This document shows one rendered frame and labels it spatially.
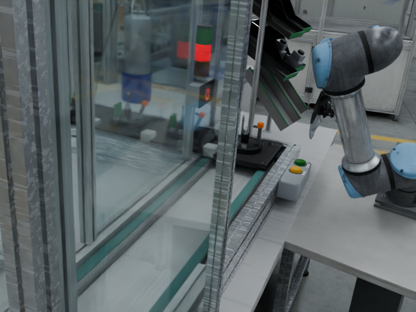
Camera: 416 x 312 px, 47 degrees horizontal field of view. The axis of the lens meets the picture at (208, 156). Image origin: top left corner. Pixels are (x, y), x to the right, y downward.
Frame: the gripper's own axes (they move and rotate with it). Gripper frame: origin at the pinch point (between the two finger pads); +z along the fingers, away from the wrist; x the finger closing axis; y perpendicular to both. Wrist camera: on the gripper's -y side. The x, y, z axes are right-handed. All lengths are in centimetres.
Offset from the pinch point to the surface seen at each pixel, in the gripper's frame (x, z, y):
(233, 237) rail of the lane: -49, 27, 45
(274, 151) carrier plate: -20.5, 4.0, -2.2
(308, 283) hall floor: 24, 75, -83
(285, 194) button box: -23.8, 18.4, 16.4
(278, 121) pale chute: -13.8, -8.3, -16.0
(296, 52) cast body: -2.0, -37.4, -22.9
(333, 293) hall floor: 34, 79, -75
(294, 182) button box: -21.0, 14.7, 18.3
